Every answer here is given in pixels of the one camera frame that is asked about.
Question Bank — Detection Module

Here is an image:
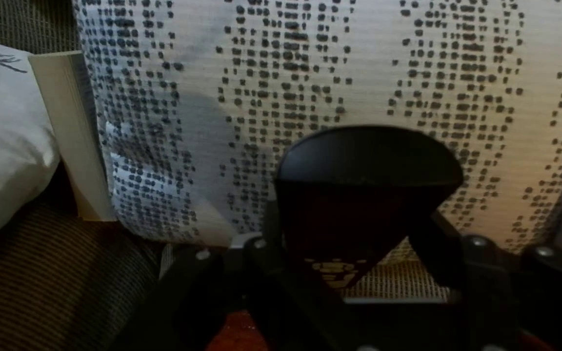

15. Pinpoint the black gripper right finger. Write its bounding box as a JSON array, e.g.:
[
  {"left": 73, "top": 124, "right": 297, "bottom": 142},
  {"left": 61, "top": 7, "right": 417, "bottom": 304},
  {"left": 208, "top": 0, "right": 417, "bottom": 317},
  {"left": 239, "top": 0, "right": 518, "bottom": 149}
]
[{"left": 411, "top": 210, "right": 562, "bottom": 351}]

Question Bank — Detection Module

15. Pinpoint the white leaf-print pillow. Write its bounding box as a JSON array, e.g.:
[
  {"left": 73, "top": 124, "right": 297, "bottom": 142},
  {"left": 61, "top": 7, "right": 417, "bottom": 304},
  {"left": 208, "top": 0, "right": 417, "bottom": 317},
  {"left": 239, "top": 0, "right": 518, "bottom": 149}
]
[{"left": 0, "top": 34, "right": 63, "bottom": 265}]

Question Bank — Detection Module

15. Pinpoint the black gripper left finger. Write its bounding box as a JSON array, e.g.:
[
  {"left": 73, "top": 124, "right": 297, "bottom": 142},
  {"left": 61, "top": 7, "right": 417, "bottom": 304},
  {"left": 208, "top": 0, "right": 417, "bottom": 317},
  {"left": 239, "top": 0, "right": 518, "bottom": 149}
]
[{"left": 106, "top": 200, "right": 297, "bottom": 351}]

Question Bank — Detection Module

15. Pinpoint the grey-green sofa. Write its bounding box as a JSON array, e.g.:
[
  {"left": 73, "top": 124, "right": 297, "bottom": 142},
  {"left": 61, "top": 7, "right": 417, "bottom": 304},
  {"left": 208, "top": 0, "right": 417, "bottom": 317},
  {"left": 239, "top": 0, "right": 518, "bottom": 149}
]
[{"left": 0, "top": 0, "right": 171, "bottom": 351}]

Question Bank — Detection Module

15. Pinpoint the black remote controller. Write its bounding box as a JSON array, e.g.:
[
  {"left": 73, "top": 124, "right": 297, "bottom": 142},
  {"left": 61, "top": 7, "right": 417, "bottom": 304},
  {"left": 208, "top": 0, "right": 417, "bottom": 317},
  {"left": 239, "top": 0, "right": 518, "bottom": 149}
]
[{"left": 272, "top": 122, "right": 467, "bottom": 292}]

